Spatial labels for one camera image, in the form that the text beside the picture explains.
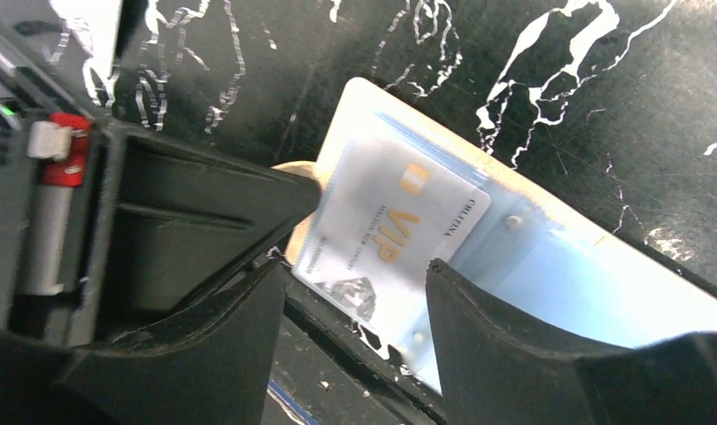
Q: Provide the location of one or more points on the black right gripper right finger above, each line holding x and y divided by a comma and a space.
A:
500, 365

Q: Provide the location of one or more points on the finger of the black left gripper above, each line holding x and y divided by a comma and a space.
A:
169, 222

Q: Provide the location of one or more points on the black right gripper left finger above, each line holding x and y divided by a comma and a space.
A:
207, 364

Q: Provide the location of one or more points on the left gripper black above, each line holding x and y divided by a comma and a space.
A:
54, 199

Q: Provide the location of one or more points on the tan card holder with sleeves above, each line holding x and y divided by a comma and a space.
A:
529, 249

